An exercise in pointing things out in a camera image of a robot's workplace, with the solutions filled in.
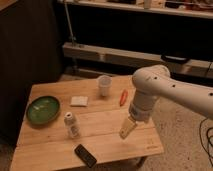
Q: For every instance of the green bowl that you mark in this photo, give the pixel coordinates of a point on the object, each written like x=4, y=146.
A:
x=43, y=110

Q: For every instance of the metal shelf unit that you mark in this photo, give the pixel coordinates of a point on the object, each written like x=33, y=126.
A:
x=137, y=35

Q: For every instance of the small white bottle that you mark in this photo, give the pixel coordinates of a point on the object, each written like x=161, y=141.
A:
x=71, y=124

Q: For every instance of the translucent plastic cup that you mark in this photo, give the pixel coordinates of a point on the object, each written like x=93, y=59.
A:
x=104, y=84

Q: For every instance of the wooden table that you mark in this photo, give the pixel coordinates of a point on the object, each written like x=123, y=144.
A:
x=50, y=148

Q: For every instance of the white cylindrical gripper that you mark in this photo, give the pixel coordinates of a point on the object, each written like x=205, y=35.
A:
x=140, y=109

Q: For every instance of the black phone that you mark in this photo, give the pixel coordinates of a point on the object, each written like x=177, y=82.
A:
x=85, y=156

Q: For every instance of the black object on shelf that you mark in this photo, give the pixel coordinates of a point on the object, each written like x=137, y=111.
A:
x=174, y=59

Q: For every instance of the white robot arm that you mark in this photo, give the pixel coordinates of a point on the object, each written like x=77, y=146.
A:
x=153, y=82

